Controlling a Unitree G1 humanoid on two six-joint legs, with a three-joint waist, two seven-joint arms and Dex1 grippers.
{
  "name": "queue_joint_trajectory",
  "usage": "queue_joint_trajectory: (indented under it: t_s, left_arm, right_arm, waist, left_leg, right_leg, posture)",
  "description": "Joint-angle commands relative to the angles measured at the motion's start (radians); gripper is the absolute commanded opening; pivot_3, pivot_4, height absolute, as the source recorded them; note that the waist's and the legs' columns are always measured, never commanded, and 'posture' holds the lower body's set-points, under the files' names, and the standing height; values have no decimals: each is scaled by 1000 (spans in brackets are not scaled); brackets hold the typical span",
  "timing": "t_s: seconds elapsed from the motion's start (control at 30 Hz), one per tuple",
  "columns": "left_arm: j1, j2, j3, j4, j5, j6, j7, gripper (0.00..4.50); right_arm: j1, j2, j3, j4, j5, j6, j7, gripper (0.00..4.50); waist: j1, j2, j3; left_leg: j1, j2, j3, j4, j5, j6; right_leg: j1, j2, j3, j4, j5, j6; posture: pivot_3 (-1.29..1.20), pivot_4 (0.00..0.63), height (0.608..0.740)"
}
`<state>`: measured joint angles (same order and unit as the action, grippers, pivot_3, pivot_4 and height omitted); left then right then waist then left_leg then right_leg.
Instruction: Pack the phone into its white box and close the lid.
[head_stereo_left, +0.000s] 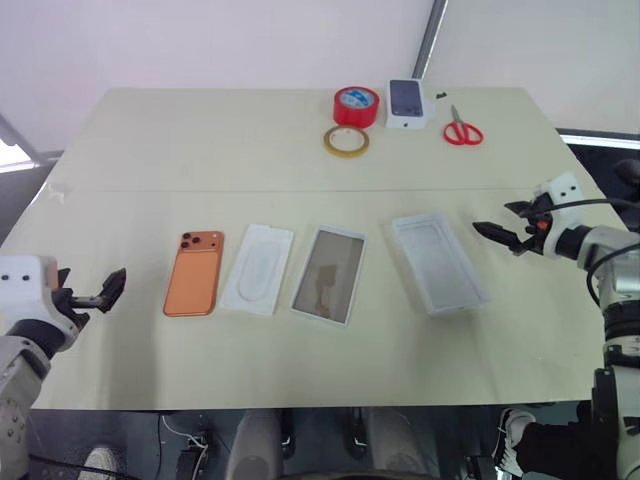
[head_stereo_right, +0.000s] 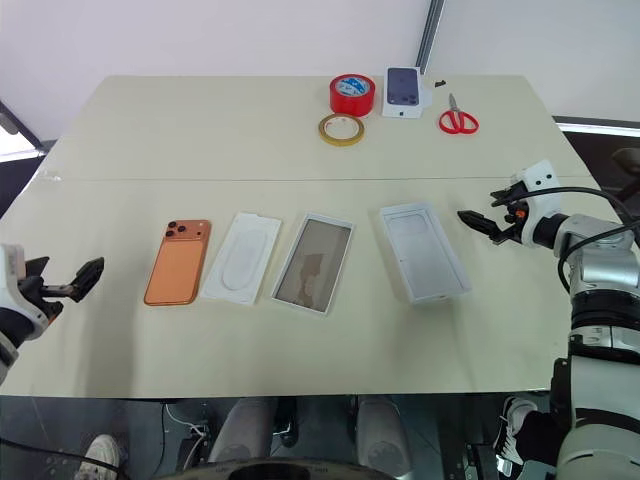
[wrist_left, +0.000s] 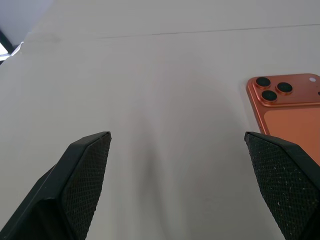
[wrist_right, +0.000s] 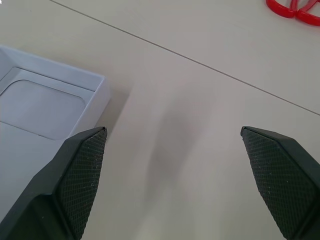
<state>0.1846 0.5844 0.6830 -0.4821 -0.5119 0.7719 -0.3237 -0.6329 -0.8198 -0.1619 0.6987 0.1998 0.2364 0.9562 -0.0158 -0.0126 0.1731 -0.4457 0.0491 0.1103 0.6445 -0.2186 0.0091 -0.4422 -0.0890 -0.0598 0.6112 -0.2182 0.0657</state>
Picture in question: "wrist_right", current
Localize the orange phone box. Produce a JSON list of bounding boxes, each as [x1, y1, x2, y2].
[[0, 44, 112, 232]]

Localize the red handled scissors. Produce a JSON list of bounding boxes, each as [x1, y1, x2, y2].
[[265, 0, 320, 27]]

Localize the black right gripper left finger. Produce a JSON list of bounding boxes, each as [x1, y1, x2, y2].
[[0, 126, 108, 240]]

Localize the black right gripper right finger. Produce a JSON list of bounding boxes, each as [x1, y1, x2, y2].
[[240, 125, 320, 240]]

